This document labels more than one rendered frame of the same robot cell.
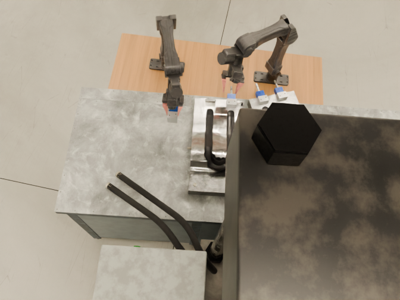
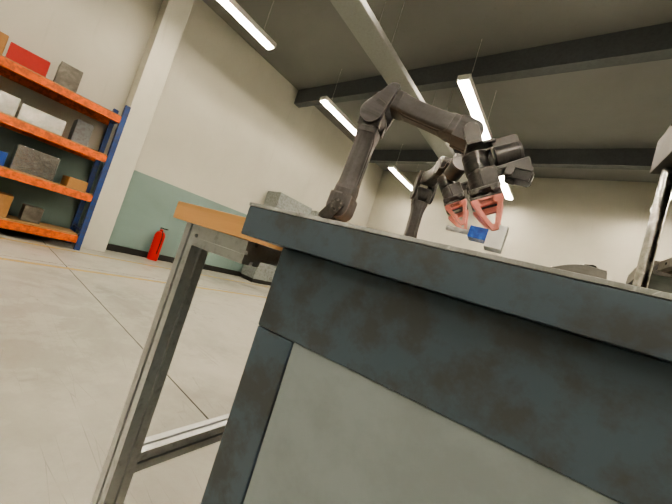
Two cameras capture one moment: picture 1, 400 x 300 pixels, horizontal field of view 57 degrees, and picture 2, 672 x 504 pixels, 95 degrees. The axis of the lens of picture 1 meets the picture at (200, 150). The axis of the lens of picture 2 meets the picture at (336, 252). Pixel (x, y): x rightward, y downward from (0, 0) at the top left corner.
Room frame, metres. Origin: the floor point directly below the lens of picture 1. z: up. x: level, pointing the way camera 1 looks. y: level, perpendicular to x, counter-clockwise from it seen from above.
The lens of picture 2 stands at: (0.78, 0.92, 0.76)
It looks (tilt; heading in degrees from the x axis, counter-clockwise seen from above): 3 degrees up; 304
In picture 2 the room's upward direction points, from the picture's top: 17 degrees clockwise
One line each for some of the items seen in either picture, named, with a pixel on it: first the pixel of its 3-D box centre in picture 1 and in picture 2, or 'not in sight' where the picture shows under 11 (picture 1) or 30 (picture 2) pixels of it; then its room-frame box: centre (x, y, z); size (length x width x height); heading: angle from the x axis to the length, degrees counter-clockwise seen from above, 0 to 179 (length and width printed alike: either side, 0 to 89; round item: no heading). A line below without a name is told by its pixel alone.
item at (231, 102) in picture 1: (231, 96); not in sight; (1.07, -0.13, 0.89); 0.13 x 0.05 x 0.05; 4
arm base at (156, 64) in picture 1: (166, 61); not in sight; (1.28, 0.25, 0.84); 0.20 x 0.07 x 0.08; 90
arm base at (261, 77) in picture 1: (272, 74); not in sight; (1.28, -0.35, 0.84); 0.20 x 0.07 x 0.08; 90
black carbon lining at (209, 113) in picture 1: (220, 137); not in sight; (0.81, -0.09, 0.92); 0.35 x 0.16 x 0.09; 3
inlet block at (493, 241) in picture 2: (173, 108); (474, 233); (0.93, 0.16, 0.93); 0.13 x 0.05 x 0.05; 3
